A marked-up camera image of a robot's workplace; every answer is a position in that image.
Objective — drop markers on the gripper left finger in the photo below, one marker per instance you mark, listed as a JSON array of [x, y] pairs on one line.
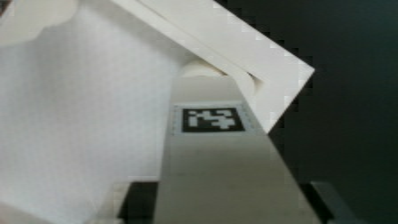
[[128, 204]]

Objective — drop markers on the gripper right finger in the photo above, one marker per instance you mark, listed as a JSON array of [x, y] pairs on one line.
[[329, 206]]

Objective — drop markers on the white desk tabletop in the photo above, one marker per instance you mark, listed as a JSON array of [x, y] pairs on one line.
[[93, 53]]

